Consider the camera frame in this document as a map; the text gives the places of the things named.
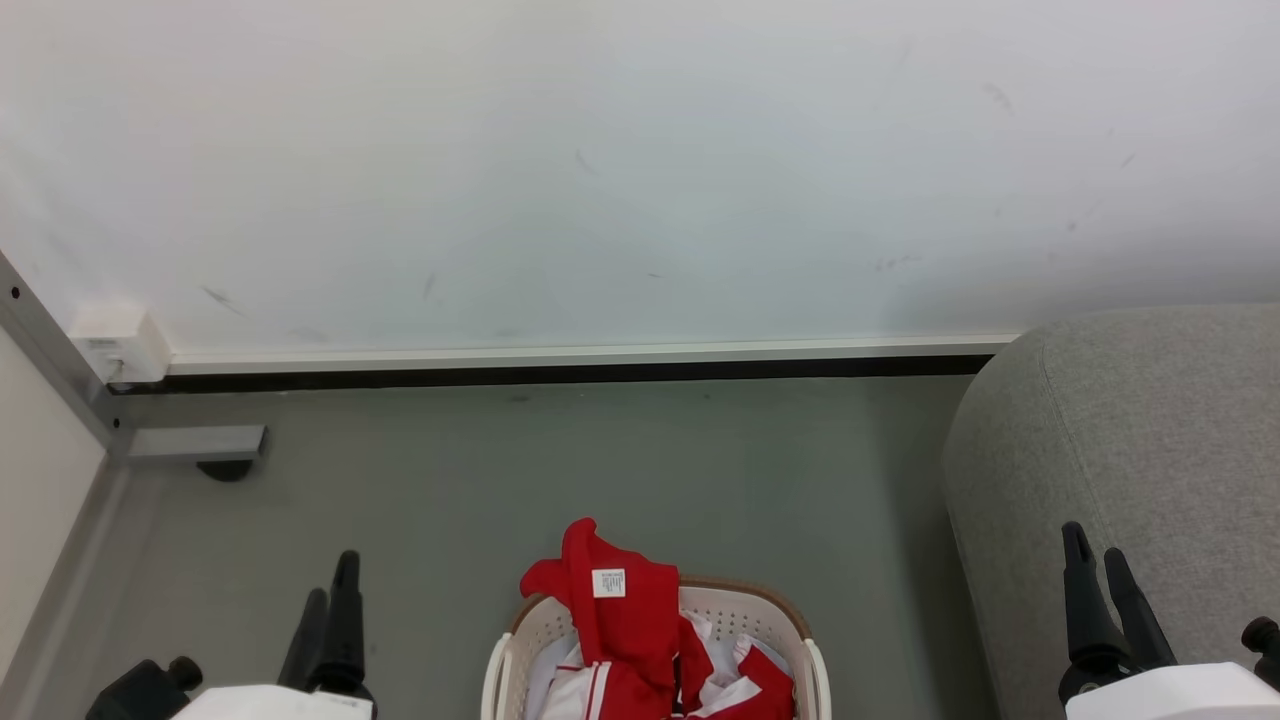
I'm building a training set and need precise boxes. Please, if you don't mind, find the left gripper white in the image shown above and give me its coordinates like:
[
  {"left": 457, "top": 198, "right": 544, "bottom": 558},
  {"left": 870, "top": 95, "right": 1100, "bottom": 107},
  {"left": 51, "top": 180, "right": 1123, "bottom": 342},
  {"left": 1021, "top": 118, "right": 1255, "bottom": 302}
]
[{"left": 170, "top": 550, "right": 377, "bottom": 720}]

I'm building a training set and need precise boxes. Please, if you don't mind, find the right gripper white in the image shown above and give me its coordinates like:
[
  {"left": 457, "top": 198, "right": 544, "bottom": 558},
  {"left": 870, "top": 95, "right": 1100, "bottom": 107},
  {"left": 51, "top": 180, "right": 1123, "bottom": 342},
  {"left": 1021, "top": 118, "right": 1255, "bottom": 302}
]
[{"left": 1058, "top": 521, "right": 1280, "bottom": 720}]

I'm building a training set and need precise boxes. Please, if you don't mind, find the red and white sports jersey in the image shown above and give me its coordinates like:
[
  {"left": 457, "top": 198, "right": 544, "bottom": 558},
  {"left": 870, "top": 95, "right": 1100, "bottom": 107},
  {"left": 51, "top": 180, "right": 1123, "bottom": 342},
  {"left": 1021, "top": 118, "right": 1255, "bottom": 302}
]
[{"left": 519, "top": 517, "right": 798, "bottom": 720}]

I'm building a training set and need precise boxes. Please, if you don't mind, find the grey fabric sofa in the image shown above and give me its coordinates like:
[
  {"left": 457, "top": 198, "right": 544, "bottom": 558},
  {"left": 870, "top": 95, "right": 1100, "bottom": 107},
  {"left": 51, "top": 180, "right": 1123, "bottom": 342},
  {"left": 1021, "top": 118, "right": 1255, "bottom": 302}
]
[{"left": 940, "top": 303, "right": 1280, "bottom": 720}]

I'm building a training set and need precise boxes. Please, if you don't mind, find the white cloth basket liner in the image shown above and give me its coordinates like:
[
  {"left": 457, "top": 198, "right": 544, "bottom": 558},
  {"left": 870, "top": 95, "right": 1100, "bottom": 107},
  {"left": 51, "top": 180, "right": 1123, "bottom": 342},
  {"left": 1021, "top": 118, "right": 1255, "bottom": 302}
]
[{"left": 524, "top": 632, "right": 583, "bottom": 720}]

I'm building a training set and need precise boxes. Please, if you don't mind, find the cream partition panel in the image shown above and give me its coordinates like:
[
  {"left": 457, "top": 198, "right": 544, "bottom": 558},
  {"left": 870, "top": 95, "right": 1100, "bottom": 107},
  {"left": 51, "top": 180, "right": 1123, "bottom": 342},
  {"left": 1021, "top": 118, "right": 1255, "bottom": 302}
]
[{"left": 0, "top": 328, "right": 107, "bottom": 681}]

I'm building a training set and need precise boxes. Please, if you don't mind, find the cream plastic laundry basket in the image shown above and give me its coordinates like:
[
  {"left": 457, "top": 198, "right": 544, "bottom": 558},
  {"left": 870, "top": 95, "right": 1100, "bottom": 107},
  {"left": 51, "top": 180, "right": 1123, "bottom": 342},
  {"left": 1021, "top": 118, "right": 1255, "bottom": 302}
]
[{"left": 481, "top": 575, "right": 832, "bottom": 720}]

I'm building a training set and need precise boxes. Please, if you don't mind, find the white corner junction box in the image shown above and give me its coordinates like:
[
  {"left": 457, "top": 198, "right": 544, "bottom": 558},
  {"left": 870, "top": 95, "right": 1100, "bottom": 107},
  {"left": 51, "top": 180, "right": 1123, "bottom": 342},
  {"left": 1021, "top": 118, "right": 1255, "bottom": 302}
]
[{"left": 72, "top": 308, "right": 173, "bottom": 386}]

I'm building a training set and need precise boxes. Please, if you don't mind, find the white baseboard strip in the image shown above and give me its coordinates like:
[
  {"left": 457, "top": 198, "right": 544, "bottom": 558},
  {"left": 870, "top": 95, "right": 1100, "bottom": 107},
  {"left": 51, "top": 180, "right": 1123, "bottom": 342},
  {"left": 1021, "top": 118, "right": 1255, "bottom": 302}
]
[{"left": 165, "top": 334, "right": 1023, "bottom": 378}]

